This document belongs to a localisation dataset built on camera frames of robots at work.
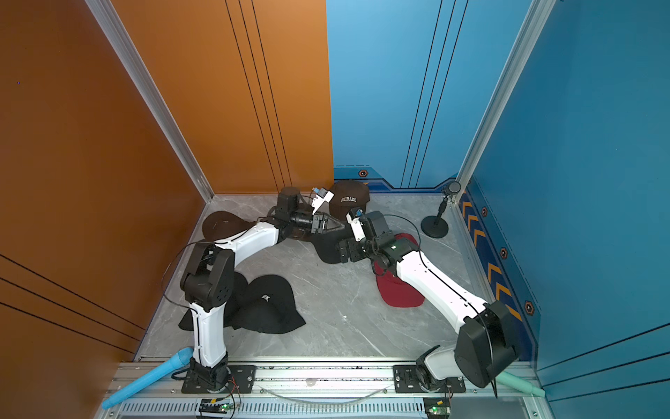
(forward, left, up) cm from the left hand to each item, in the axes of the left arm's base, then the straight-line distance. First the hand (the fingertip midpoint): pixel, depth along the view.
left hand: (344, 226), depth 82 cm
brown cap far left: (+13, +50, -16) cm, 54 cm away
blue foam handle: (-35, +46, -18) cm, 61 cm away
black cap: (-21, +23, -14) cm, 34 cm away
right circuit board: (-45, -26, -23) cm, 57 cm away
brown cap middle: (-3, +21, +7) cm, 22 cm away
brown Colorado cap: (+29, -1, -14) cm, 32 cm away
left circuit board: (-46, +37, -25) cm, 63 cm away
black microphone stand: (+16, -38, -19) cm, 46 cm away
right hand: (-4, -2, -4) cm, 6 cm away
